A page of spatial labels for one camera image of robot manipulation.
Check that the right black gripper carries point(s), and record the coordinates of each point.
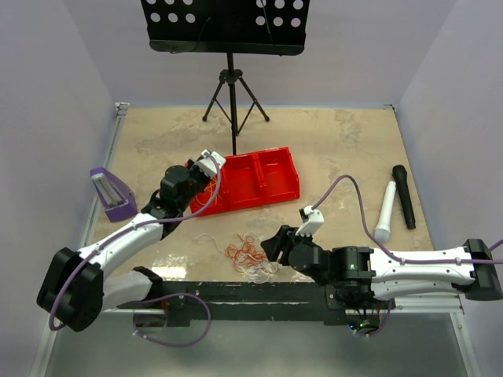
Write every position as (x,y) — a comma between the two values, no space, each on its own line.
(284,239)

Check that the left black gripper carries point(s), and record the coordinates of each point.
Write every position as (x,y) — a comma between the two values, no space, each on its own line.
(192,167)

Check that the red three-compartment bin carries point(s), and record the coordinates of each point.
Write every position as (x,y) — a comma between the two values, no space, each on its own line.
(256,179)

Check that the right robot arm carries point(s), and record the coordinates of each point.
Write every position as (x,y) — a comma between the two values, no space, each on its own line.
(360,275)

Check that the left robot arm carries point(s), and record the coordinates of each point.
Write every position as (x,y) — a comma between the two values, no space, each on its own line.
(74,290)

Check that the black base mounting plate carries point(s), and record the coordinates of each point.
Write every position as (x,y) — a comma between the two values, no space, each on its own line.
(185,301)

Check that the purple metronome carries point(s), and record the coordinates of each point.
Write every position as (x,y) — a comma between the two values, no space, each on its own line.
(116,197)

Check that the white microphone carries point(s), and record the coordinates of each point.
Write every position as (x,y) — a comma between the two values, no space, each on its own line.
(382,231)

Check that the black microphone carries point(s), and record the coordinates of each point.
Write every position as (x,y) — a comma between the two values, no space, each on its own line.
(399,175)

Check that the black music stand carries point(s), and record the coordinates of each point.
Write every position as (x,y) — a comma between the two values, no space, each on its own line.
(229,27)

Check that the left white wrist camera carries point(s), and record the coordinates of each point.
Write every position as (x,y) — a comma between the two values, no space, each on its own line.
(210,163)

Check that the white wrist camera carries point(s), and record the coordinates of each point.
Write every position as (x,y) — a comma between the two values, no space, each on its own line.
(312,219)
(210,163)

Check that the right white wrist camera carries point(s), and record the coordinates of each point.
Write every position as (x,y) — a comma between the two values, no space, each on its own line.
(312,219)

